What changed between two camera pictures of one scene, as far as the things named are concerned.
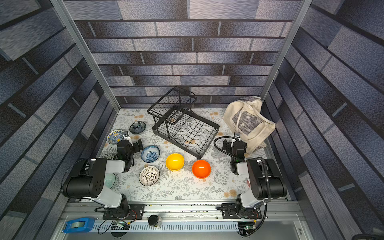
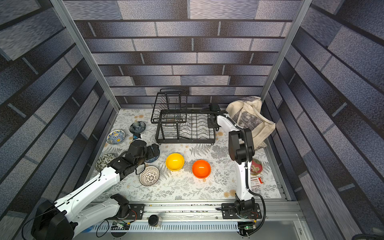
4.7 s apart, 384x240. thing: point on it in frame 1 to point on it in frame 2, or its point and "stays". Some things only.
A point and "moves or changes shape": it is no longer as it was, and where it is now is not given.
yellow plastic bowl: [174, 162] stays
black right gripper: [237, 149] to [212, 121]
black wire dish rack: [175, 121] moves or changes shape
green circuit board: [247, 225] stays
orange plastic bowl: [201, 169] stays
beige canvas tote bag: [244, 116] stays
